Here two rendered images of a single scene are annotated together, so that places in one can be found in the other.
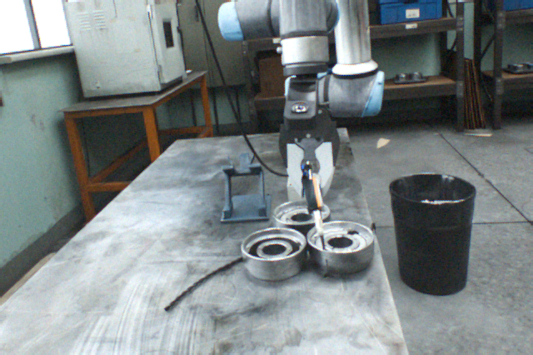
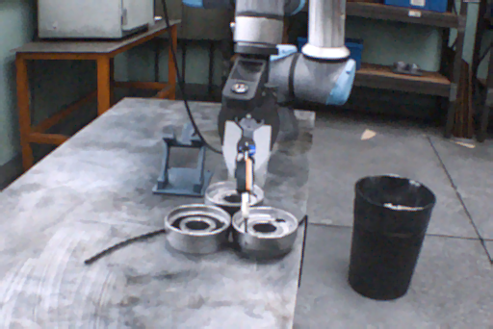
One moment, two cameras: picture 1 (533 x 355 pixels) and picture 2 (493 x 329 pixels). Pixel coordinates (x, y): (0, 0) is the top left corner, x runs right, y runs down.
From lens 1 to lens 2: 0.15 m
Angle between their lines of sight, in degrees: 9
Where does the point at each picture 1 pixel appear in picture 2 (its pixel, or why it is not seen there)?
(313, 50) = (265, 32)
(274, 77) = not seen: hidden behind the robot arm
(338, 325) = (240, 297)
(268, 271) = (187, 244)
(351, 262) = (269, 246)
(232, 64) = (211, 16)
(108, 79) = (66, 19)
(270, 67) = not seen: hidden behind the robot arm
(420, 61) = (421, 52)
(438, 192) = (403, 197)
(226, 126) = (193, 86)
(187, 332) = (102, 284)
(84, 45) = not seen: outside the picture
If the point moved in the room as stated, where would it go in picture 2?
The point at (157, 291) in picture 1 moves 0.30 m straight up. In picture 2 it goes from (80, 245) to (68, 61)
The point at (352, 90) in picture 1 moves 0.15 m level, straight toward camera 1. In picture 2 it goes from (319, 74) to (314, 87)
